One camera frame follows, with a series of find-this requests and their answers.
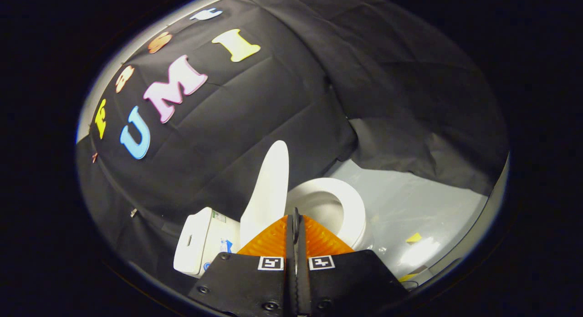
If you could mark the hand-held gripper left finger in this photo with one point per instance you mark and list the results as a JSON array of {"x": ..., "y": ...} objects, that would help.
[{"x": 246, "y": 285}]

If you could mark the yellow tape piece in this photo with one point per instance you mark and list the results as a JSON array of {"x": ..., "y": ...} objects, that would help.
[{"x": 413, "y": 237}]

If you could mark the white toilet lid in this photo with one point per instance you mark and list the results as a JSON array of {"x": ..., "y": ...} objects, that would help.
[{"x": 266, "y": 194}]

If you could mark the black backdrop cloth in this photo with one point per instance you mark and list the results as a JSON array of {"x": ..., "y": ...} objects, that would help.
[{"x": 255, "y": 103}]

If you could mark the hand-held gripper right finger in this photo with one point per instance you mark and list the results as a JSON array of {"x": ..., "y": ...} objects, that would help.
[{"x": 350, "y": 285}]

